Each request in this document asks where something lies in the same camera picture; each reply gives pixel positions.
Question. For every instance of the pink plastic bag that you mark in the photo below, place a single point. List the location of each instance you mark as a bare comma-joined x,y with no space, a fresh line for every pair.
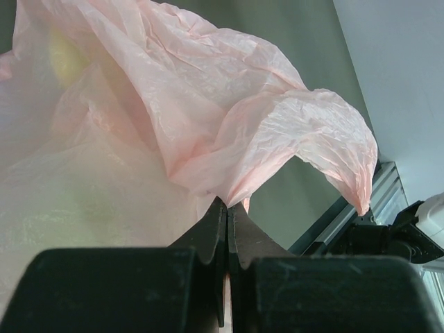
121,122

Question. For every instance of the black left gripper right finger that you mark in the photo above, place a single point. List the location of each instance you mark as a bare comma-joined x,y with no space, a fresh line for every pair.
275,291

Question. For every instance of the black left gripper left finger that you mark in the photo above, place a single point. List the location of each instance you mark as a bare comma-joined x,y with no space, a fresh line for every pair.
178,288

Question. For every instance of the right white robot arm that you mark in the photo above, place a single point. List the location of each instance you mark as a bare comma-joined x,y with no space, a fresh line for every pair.
416,234

